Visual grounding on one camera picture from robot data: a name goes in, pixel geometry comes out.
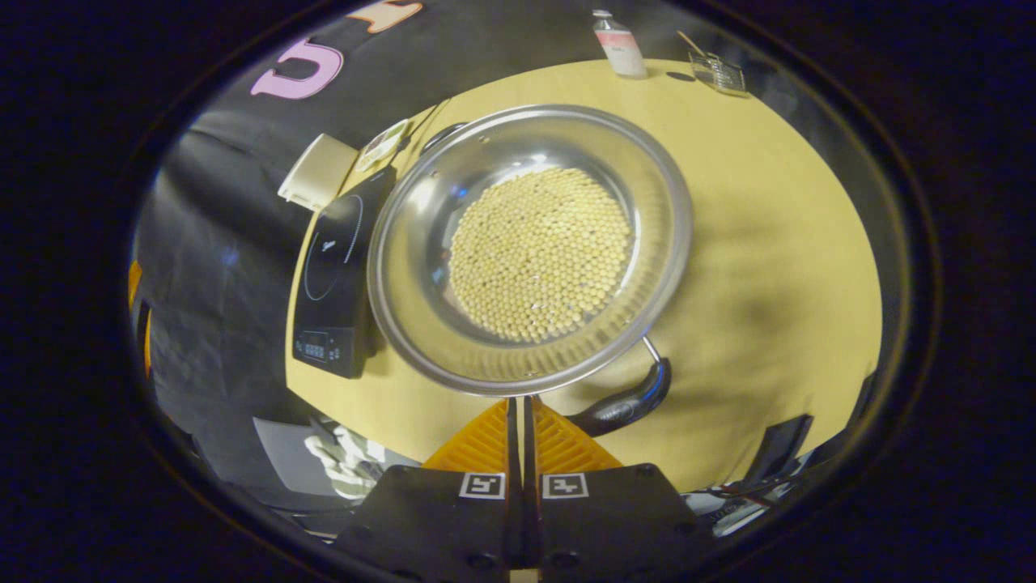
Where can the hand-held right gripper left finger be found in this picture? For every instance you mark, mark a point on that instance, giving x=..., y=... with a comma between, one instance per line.
x=437, y=526

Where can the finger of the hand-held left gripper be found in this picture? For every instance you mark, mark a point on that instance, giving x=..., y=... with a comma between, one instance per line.
x=134, y=285

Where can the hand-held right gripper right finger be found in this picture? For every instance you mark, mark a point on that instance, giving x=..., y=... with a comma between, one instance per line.
x=615, y=526

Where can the black induction cooktop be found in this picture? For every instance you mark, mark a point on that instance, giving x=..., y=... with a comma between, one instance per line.
x=336, y=275

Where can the white patterned cloth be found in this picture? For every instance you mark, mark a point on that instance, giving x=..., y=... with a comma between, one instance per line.
x=348, y=465

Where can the grey flat panel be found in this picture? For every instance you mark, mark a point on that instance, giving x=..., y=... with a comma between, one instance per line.
x=279, y=453

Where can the dark slanted panel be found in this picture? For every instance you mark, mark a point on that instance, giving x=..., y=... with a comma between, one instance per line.
x=777, y=449

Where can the white toaster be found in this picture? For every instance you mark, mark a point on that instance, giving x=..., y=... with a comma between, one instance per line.
x=320, y=174

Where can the small dark round disc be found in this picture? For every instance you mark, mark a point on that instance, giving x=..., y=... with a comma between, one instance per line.
x=680, y=77

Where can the small glass jar with stick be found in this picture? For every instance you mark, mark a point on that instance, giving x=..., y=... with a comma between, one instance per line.
x=719, y=74

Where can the small clear bottle pink label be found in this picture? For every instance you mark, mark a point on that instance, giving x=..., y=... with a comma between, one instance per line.
x=622, y=48

